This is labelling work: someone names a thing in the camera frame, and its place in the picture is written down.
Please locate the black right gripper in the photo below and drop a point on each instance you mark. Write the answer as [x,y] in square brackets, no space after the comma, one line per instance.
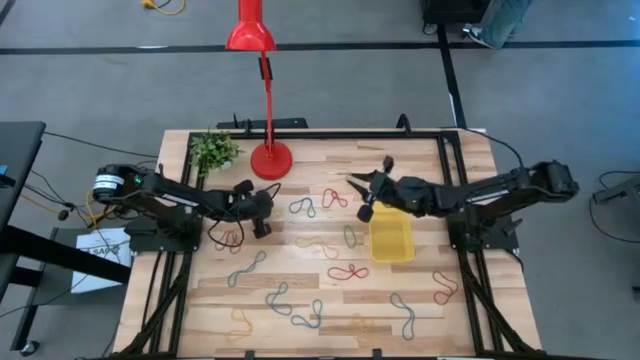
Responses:
[385,187]

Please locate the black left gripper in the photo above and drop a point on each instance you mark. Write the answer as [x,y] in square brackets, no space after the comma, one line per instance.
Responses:
[242,206]

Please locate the green rubber band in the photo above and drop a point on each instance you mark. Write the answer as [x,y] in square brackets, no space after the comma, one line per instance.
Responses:
[345,236]

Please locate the blue rubber band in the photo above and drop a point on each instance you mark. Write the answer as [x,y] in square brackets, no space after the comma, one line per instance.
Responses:
[280,296]
[315,315]
[406,308]
[305,200]
[247,268]

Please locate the yellow rubber band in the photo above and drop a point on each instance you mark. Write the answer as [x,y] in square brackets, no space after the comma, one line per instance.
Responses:
[240,320]
[361,322]
[320,244]

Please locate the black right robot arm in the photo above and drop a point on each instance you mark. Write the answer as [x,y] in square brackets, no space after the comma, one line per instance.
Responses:
[500,187]

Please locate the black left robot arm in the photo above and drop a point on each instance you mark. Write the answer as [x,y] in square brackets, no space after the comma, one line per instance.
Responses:
[170,195]

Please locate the yellow plastic bin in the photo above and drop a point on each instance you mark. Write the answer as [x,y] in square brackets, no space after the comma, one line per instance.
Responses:
[392,240]

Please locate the red desk lamp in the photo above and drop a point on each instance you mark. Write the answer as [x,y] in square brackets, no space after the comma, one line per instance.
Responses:
[271,160]

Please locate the green potted plant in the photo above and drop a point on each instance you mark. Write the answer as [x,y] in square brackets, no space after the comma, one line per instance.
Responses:
[215,150]

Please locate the black power strip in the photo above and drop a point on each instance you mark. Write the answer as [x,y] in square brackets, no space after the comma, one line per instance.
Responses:
[285,122]

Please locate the white paper sheet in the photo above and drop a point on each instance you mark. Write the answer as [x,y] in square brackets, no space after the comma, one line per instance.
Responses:
[90,242]

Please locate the black wheeled cart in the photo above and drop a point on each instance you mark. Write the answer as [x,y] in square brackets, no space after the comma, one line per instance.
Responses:
[455,10]

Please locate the grey box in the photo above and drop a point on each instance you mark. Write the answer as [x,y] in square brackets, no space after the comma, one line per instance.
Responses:
[52,292]

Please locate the person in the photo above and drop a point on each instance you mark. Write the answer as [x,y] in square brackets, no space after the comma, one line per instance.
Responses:
[505,22]

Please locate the black desk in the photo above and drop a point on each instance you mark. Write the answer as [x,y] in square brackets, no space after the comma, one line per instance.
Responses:
[20,150]

